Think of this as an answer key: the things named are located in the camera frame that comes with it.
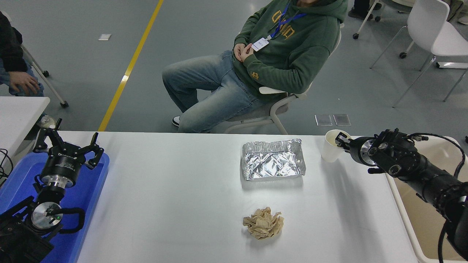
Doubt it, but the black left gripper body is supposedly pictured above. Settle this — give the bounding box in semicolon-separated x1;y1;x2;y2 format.
39;152;87;183

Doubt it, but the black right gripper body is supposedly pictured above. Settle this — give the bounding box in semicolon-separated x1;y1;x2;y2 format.
346;136;364;163

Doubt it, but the white paper cup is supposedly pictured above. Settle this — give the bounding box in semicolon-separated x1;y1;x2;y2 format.
321;129;351;163

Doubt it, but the silver foil tray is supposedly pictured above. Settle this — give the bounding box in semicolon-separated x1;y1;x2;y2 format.
241;138;306;181

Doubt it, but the blue lanyard with badge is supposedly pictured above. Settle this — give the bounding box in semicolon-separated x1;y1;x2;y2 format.
252;2;307;52

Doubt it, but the person's hand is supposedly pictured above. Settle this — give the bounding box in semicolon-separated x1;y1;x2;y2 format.
8;71;40;95

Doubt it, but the person's left hand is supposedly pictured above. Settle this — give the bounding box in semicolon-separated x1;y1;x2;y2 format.
241;44;255;62

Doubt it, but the blue plastic tray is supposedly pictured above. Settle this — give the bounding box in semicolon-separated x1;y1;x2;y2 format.
0;152;110;263

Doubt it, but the white side table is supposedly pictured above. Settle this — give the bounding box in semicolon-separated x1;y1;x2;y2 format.
0;96;51;161

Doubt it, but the grey white chair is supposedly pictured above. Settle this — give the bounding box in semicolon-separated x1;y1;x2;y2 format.
208;23;345;135

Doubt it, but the large pale bin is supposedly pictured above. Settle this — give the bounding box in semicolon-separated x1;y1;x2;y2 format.
384;135;468;263

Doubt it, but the person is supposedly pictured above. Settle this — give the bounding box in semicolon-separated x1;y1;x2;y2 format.
348;0;382;20
0;11;55;128
448;0;468;25
162;0;348;133

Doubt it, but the chair with black casters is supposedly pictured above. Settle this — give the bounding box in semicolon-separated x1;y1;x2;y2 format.
352;0;417;60

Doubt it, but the crumpled tan paper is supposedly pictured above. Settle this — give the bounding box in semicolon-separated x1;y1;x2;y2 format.
242;207;284;240

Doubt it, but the white shell chair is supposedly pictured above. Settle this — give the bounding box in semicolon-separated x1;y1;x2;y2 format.
369;0;468;108

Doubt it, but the metal chair frame with casters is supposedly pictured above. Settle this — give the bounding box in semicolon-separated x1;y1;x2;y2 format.
20;44;69;108

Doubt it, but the black cable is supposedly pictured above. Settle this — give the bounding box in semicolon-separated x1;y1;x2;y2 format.
0;149;14;187

